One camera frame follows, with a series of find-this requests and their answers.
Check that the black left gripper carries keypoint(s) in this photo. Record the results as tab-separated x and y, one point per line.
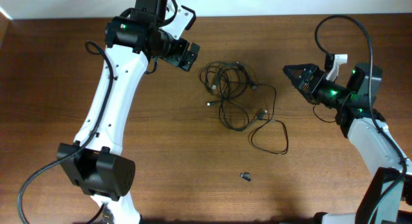
181	53

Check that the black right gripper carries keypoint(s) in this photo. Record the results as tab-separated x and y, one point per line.
311	71

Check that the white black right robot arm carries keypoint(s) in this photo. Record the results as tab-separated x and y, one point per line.
367	130

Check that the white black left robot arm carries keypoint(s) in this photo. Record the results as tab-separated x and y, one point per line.
146	33

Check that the small black adapter plug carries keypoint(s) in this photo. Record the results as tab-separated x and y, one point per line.
246	176

